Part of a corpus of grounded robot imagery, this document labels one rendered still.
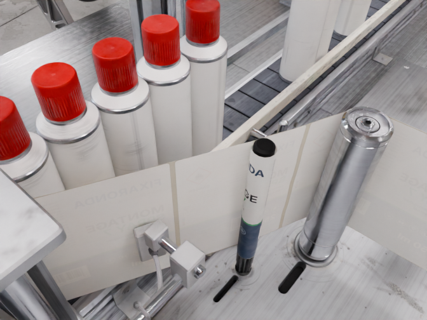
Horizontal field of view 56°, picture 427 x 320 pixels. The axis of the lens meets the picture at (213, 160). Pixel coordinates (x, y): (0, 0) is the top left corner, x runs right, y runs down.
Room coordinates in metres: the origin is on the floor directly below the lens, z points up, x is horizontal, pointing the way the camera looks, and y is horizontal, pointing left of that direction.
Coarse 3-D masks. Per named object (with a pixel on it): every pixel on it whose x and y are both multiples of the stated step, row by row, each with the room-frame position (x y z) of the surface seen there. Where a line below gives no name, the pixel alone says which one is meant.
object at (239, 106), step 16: (384, 0) 0.80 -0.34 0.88; (368, 16) 0.73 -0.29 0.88; (352, 48) 0.62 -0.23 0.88; (272, 64) 0.56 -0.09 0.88; (336, 64) 0.57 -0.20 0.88; (256, 80) 0.52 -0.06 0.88; (272, 80) 0.52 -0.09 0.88; (320, 80) 0.52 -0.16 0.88; (240, 96) 0.48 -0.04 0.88; (256, 96) 0.48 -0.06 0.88; (272, 96) 0.48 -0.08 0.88; (304, 96) 0.50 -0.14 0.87; (224, 112) 0.44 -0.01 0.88; (240, 112) 0.44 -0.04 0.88; (256, 112) 0.44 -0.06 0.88; (224, 128) 0.40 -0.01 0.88
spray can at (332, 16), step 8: (336, 0) 0.55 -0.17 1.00; (336, 8) 0.56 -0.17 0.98; (328, 16) 0.55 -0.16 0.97; (336, 16) 0.56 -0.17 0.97; (328, 24) 0.55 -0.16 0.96; (328, 32) 0.55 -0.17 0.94; (320, 40) 0.55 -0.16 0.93; (328, 40) 0.56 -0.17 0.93; (320, 48) 0.55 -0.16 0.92; (328, 48) 0.57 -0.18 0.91; (320, 56) 0.55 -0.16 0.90
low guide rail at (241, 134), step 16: (400, 0) 0.74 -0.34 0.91; (384, 16) 0.69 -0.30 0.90; (352, 32) 0.61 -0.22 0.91; (368, 32) 0.64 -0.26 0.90; (336, 48) 0.56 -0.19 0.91; (320, 64) 0.51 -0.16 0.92; (304, 80) 0.47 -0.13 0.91; (288, 96) 0.44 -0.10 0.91; (272, 112) 0.41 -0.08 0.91; (240, 128) 0.37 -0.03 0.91; (256, 128) 0.38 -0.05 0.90; (224, 144) 0.34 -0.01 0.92
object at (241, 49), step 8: (280, 16) 0.57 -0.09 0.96; (288, 16) 0.57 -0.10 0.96; (272, 24) 0.54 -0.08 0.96; (280, 24) 0.55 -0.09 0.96; (256, 32) 0.52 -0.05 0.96; (264, 32) 0.52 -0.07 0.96; (272, 32) 0.53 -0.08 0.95; (248, 40) 0.50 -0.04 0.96; (256, 40) 0.50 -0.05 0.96; (264, 40) 0.52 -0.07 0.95; (232, 48) 0.47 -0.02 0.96; (240, 48) 0.48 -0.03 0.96; (248, 48) 0.49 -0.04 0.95; (232, 56) 0.46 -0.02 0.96; (240, 56) 0.47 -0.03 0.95
